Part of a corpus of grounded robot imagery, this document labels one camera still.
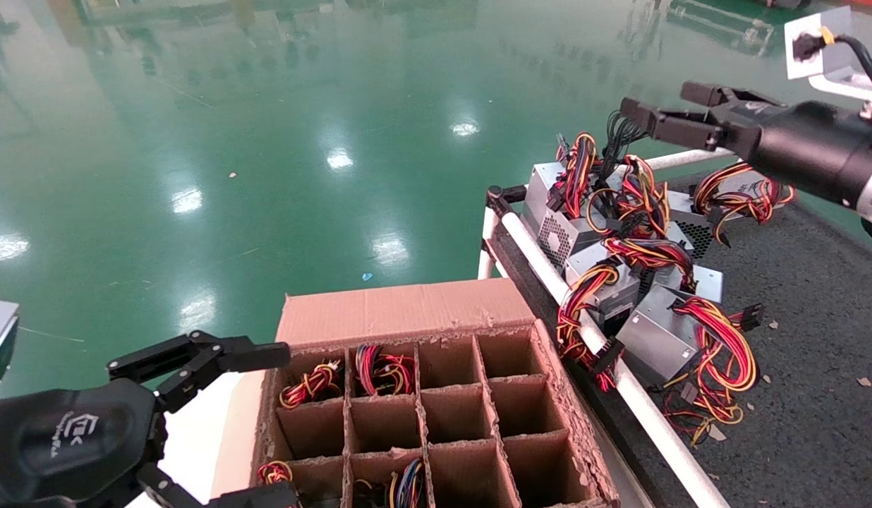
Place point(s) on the white vertical frame pipe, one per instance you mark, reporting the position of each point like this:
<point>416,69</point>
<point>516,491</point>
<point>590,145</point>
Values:
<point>487,240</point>

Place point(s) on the black pipe connector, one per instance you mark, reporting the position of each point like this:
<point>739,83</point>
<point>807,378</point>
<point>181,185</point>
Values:
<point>503,197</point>

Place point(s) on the silver power supply honeycomb vent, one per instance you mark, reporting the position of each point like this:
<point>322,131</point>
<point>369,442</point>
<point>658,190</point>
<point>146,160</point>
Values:
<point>559,236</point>

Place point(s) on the long white frame rail pipe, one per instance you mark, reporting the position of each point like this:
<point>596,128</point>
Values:
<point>542,261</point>

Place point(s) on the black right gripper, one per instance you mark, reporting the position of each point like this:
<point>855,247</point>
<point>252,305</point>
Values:
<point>817,144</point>

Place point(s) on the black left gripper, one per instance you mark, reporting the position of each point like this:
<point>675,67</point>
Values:
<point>62,444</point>

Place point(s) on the cardboard box with dividers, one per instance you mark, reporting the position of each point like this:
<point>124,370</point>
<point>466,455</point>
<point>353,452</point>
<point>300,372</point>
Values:
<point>408,310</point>

